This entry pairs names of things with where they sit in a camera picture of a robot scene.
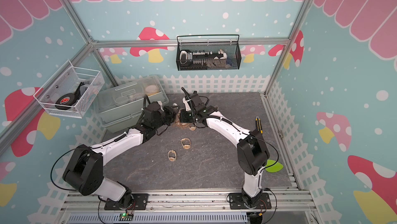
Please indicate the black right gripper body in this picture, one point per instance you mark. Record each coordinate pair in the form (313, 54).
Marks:
(188, 116)

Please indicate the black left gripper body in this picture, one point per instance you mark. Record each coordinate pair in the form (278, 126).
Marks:
(167, 117)

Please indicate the cream watch front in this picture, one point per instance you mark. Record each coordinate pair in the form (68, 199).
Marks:
(172, 156)

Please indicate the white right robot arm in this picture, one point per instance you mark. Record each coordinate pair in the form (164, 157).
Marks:
(252, 150)

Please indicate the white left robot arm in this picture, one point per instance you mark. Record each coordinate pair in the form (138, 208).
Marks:
(84, 171)

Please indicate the translucent green storage box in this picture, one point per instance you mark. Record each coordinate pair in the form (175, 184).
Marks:
(120, 107)

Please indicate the yellow black utility knife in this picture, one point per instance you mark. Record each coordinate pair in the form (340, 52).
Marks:
(259, 125)

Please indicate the black tape roll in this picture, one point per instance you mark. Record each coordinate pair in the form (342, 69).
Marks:
(66, 101)

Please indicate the green yellow toy paddle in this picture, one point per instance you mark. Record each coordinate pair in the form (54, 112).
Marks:
(273, 166)

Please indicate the green lit circuit board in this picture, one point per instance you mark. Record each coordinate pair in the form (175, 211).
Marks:
(126, 217)

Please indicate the black wire mesh basket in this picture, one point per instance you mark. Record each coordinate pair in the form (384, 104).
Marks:
(208, 52)

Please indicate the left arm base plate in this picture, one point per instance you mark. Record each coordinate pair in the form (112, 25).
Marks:
(128, 202)

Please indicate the clear acrylic wall bin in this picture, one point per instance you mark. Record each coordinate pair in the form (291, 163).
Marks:
(84, 83)

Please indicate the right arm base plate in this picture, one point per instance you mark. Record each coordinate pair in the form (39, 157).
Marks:
(241, 201)

